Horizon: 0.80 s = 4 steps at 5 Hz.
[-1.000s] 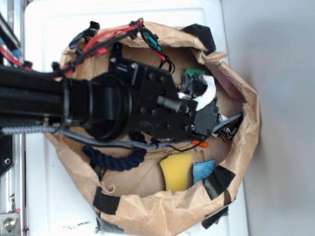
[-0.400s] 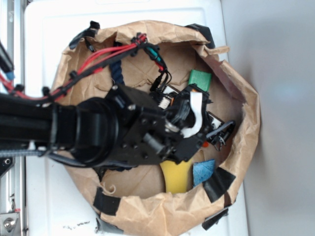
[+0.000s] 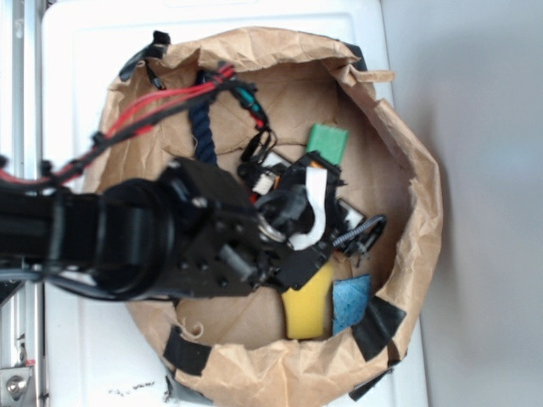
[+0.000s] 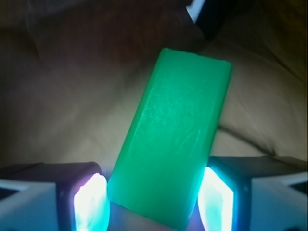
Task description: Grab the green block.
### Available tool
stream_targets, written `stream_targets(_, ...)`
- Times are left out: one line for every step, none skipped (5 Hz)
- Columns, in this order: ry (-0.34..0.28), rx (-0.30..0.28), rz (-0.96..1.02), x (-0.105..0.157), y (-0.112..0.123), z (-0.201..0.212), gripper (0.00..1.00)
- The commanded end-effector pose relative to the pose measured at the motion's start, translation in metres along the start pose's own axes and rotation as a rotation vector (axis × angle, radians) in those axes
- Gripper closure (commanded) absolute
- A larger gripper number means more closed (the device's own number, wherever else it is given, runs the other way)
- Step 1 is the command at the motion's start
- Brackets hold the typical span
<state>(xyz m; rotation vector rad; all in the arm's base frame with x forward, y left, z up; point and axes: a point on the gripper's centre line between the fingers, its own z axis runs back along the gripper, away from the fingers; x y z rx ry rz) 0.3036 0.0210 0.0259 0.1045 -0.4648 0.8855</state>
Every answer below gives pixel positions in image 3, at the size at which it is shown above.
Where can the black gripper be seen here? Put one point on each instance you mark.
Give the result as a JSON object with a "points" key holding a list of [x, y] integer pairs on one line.
{"points": [[299, 214]]}

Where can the green rectangular block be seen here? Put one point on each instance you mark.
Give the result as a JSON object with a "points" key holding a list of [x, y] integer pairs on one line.
{"points": [[329, 141]]}

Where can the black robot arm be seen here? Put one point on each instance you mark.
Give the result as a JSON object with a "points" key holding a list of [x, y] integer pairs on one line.
{"points": [[196, 231]]}

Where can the blue sponge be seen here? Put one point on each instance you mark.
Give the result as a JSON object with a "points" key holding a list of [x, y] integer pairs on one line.
{"points": [[350, 299]]}

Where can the yellow sponge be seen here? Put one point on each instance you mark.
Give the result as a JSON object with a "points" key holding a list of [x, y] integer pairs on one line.
{"points": [[305, 309]]}

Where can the brown paper bin liner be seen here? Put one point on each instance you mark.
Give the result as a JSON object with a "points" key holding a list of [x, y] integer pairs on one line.
{"points": [[233, 350]]}

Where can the aluminium frame rail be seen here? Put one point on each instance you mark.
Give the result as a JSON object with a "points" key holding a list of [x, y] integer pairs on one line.
{"points": [[23, 381]]}

